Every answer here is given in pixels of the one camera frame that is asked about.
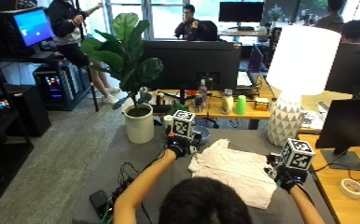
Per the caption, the person's right hand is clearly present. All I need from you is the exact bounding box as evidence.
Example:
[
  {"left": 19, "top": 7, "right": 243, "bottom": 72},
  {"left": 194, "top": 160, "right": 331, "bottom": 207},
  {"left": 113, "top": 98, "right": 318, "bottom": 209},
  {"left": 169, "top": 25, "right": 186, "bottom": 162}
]
[{"left": 264, "top": 153, "right": 311, "bottom": 192}]

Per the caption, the person's left hand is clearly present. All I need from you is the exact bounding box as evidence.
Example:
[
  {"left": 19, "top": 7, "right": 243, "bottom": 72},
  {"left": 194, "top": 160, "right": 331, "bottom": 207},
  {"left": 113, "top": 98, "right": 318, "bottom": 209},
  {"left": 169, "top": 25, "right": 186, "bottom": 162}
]
[{"left": 165, "top": 133, "right": 202, "bottom": 159}]

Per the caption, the blue bowl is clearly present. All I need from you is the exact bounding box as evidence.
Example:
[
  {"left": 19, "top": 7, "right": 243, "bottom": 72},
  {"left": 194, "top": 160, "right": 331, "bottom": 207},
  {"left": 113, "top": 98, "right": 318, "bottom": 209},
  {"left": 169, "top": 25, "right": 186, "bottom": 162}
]
[{"left": 194, "top": 124, "right": 211, "bottom": 146}]

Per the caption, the left glove white marker cube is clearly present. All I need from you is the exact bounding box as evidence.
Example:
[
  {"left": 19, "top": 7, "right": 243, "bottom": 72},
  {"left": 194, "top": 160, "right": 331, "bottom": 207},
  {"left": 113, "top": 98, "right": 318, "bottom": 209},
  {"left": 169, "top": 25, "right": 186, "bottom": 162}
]
[{"left": 170, "top": 109, "right": 198, "bottom": 139}]

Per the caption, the glove white marker cube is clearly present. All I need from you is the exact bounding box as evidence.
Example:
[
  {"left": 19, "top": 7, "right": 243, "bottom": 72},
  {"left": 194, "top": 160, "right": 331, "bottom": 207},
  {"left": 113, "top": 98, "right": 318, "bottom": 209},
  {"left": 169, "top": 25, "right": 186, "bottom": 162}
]
[
  {"left": 170, "top": 109, "right": 198, "bottom": 139},
  {"left": 279, "top": 138, "right": 316, "bottom": 172}
]

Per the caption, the right glove white marker cube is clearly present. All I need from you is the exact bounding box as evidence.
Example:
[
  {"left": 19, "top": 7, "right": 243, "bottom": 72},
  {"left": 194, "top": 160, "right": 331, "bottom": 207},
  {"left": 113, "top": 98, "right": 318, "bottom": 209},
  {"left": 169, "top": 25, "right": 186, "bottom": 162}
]
[{"left": 279, "top": 138, "right": 316, "bottom": 172}]

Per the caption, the white crumpled cloth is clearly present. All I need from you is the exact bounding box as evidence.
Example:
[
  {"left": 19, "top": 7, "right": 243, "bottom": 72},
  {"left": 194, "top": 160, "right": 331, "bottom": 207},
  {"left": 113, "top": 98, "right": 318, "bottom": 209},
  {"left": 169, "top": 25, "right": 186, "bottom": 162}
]
[{"left": 186, "top": 138, "right": 279, "bottom": 210}]

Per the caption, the dark drink can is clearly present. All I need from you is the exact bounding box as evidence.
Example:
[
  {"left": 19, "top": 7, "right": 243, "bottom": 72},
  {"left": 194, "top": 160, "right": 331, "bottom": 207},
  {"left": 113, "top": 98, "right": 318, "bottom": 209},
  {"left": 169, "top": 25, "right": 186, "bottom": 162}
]
[{"left": 194, "top": 93, "right": 205, "bottom": 114}]

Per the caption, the pale yellow bottle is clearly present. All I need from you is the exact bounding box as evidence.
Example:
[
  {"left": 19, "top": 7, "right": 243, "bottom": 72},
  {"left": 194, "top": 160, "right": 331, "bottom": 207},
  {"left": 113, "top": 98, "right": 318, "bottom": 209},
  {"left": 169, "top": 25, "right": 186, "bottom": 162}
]
[{"left": 219, "top": 89, "right": 235, "bottom": 116}]

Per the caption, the white plant pot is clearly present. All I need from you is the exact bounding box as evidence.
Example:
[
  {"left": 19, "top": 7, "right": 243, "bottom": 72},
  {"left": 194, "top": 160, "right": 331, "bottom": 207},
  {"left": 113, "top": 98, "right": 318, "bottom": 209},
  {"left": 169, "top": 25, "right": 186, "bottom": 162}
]
[{"left": 124, "top": 103, "right": 155, "bottom": 145}]

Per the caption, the green plastic cup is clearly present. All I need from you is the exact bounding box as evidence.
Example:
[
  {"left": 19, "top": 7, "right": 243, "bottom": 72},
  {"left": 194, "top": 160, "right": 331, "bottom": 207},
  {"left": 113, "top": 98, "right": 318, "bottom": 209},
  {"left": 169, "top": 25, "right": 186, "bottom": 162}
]
[{"left": 234, "top": 94, "right": 248, "bottom": 116}]

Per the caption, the clear water bottle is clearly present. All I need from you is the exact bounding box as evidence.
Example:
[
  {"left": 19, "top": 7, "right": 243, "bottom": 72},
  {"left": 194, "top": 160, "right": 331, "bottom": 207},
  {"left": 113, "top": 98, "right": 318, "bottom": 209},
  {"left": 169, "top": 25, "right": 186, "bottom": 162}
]
[{"left": 198, "top": 78, "right": 209, "bottom": 108}]

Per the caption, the long wooden desk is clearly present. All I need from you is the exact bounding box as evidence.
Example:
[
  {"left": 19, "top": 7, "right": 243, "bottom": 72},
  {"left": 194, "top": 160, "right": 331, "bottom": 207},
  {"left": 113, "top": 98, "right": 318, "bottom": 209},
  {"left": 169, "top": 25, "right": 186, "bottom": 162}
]
[{"left": 154, "top": 76, "right": 355, "bottom": 130}]

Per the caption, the yellow small box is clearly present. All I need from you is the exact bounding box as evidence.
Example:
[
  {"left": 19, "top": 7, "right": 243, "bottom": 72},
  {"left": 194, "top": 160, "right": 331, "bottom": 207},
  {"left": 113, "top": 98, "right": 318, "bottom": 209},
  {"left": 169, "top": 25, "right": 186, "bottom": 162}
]
[{"left": 254, "top": 97, "right": 271, "bottom": 112}]

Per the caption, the white tape roll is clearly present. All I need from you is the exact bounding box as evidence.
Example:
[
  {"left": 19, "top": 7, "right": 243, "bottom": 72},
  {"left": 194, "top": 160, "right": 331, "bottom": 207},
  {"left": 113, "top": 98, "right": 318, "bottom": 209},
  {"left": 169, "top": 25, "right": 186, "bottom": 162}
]
[{"left": 339, "top": 177, "right": 360, "bottom": 200}]

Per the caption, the wooden side desk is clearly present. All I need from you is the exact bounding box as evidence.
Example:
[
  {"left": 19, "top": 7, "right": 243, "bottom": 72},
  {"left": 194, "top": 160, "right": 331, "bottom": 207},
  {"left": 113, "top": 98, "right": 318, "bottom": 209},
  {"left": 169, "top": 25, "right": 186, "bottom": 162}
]
[{"left": 296, "top": 133, "right": 360, "bottom": 224}]

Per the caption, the black monitor on square foot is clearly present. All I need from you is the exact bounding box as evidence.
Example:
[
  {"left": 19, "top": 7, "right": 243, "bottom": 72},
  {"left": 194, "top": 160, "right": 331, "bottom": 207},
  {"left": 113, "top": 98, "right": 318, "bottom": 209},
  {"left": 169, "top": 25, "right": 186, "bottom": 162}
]
[{"left": 314, "top": 97, "right": 360, "bottom": 173}]

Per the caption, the wide black monitor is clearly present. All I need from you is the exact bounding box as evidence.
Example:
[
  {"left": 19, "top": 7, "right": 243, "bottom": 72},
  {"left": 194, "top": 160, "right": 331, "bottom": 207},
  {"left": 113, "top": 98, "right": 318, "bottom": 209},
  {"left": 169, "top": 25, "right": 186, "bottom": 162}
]
[{"left": 142, "top": 39, "right": 242, "bottom": 105}]

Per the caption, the open laptop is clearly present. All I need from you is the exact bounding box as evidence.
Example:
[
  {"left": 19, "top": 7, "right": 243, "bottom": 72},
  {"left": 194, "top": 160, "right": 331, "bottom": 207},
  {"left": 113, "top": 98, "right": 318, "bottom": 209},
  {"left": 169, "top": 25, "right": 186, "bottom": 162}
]
[{"left": 236, "top": 45, "right": 264, "bottom": 90}]

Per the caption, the black power adapter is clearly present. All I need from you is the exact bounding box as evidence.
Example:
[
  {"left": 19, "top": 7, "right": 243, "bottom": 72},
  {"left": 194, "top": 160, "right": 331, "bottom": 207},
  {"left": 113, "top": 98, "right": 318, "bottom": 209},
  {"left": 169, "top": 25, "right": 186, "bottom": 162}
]
[{"left": 88, "top": 189, "right": 110, "bottom": 218}]

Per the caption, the green large-leaf plant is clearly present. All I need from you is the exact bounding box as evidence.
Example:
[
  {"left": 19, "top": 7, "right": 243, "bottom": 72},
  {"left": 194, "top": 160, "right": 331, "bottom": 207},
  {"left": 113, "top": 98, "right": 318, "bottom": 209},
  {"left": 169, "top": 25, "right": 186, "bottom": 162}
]
[{"left": 80, "top": 12, "right": 165, "bottom": 117}]

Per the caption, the white table lamp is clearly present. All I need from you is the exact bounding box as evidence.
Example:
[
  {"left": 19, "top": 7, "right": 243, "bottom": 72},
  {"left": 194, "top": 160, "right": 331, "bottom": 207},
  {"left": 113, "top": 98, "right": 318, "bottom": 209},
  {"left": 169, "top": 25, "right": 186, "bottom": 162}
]
[{"left": 266, "top": 25, "right": 343, "bottom": 147}]

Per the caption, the black office chair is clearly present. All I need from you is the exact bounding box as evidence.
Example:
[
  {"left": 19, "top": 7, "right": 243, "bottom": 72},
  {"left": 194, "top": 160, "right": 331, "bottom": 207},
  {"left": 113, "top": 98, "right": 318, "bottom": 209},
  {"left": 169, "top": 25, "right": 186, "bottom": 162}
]
[{"left": 197, "top": 20, "right": 219, "bottom": 42}]

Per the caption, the black monitor behind lamp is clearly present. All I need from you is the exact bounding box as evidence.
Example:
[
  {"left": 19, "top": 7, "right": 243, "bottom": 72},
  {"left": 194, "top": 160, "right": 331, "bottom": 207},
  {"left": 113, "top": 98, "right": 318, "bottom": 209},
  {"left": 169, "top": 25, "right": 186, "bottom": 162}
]
[{"left": 324, "top": 42, "right": 360, "bottom": 98}]

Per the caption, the black computer tower with lights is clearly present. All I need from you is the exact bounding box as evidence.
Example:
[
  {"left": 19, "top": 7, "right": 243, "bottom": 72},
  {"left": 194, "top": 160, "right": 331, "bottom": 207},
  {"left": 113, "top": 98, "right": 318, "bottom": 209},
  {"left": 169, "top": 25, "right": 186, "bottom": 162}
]
[{"left": 32, "top": 63, "right": 90, "bottom": 112}]

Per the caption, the black background monitor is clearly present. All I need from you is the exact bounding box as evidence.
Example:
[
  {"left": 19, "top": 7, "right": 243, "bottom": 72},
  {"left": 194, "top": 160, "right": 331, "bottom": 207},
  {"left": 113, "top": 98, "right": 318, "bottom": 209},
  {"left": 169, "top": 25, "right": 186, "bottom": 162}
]
[{"left": 218, "top": 1, "right": 266, "bottom": 32}]

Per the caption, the black shelf unit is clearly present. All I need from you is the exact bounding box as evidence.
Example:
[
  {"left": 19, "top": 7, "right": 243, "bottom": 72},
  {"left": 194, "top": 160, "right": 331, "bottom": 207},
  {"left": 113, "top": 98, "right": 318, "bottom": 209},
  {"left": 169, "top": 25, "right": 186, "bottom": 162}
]
[{"left": 0, "top": 68, "right": 52, "bottom": 213}]

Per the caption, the monitor with blue screen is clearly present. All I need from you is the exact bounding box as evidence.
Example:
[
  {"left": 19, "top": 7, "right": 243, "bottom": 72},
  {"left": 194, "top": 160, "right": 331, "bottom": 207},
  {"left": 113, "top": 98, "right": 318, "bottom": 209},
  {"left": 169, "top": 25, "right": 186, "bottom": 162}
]
[{"left": 0, "top": 7, "right": 56, "bottom": 60}]

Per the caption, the black cable bundle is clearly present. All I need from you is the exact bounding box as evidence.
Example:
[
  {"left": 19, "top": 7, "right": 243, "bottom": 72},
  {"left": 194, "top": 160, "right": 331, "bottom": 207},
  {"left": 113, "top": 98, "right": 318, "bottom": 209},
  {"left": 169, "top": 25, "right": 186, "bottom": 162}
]
[{"left": 101, "top": 148, "right": 169, "bottom": 224}]

